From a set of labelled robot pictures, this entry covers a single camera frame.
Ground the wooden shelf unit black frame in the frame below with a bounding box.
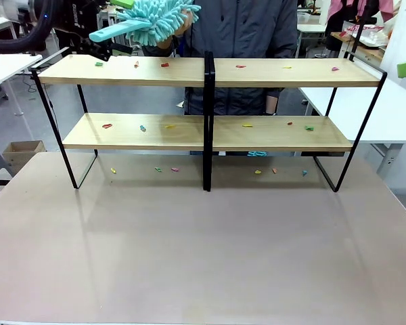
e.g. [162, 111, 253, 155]
[204, 50, 388, 194]
[30, 47, 215, 193]

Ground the teal microfiber duster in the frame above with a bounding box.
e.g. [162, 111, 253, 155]
[89, 0, 202, 47]

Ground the person's left forearm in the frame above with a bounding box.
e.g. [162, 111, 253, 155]
[264, 87, 286, 116]

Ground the person in pink top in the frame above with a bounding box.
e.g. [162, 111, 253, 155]
[325, 0, 404, 51]

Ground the white background desk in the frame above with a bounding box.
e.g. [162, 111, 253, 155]
[296, 22, 330, 58]

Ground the white side table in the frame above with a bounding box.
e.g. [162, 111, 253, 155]
[0, 53, 43, 116]

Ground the person's right hand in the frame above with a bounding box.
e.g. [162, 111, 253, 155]
[174, 11, 200, 38]

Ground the black tripod pole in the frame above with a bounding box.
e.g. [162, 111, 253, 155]
[350, 0, 375, 64]

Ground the white long table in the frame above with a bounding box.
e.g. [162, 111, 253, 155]
[298, 77, 406, 175]

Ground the wooden table with clutter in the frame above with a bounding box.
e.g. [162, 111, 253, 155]
[330, 20, 393, 62]

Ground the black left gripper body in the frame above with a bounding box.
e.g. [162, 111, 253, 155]
[55, 0, 102, 54]

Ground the person in gray jacket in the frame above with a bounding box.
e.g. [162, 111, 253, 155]
[141, 0, 299, 116]

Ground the cardboard box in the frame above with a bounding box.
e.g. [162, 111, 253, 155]
[1, 139, 47, 174]

